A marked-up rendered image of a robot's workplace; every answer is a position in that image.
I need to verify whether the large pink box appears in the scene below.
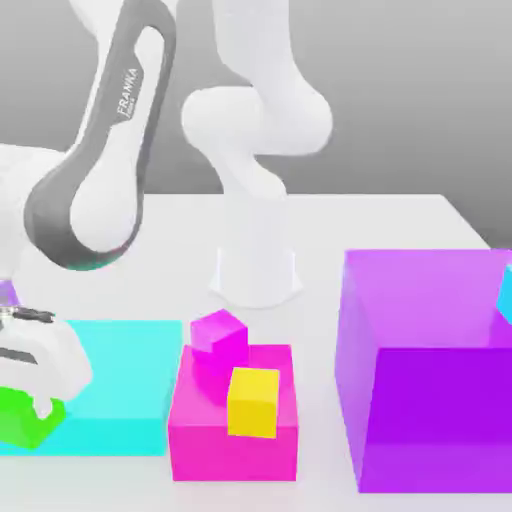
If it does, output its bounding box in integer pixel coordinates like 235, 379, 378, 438
167, 343, 300, 483

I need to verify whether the small cyan cube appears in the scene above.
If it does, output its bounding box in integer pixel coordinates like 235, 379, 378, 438
495, 263, 512, 326

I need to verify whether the small yellow cube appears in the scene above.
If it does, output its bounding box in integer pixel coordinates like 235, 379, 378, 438
226, 366, 281, 440

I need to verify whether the small magenta cube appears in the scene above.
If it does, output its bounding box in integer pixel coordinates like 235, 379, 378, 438
189, 308, 250, 363

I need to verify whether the large purple box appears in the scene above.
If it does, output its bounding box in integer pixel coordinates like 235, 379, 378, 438
334, 248, 512, 495

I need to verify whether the large cyan box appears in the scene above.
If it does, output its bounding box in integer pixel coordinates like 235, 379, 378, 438
0, 319, 184, 458

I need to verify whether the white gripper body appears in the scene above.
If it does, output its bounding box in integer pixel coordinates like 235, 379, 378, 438
0, 318, 95, 403

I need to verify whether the small green cube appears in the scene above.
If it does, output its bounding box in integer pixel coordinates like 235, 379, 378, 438
0, 386, 67, 451

